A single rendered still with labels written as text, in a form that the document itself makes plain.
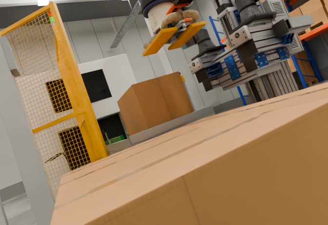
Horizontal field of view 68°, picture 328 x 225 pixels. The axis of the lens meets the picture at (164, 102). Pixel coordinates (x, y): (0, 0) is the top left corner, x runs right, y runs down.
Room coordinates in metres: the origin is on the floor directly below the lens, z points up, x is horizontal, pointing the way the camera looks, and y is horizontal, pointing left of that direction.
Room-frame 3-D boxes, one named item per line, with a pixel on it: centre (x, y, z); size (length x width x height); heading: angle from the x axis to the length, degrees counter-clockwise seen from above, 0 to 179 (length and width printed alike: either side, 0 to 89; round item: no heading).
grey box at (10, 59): (2.07, 1.12, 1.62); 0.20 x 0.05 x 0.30; 24
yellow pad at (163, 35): (1.39, -0.09, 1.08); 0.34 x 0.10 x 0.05; 24
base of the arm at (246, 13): (1.60, -0.75, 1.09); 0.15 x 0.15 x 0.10
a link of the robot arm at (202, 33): (2.03, -0.49, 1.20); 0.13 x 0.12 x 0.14; 76
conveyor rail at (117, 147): (2.70, 0.77, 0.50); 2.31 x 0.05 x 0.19; 24
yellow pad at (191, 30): (1.47, -0.26, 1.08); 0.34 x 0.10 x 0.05; 24
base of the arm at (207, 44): (2.03, -0.50, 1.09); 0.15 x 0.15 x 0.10
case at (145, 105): (2.08, 0.11, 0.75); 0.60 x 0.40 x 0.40; 24
